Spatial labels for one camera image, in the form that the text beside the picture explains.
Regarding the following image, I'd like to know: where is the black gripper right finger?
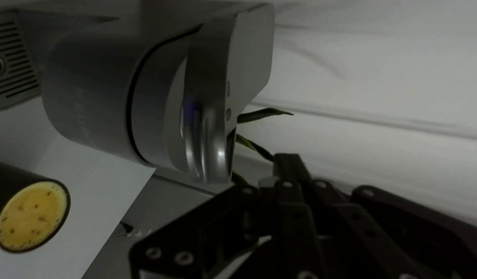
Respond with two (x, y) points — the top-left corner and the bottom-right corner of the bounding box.
(274, 153), (477, 279)

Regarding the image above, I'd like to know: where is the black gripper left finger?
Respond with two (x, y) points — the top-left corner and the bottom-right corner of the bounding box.
(128, 186), (272, 279)

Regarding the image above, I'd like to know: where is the grey coffee maker body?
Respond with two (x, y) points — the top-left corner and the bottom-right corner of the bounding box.
(0, 0), (235, 195)

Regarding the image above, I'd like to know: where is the white plastic board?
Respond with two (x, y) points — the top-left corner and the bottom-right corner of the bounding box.
(0, 99), (152, 279)

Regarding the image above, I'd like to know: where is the dark candle jar yellow wax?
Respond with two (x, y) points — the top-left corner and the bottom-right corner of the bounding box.
(0, 162), (71, 254)

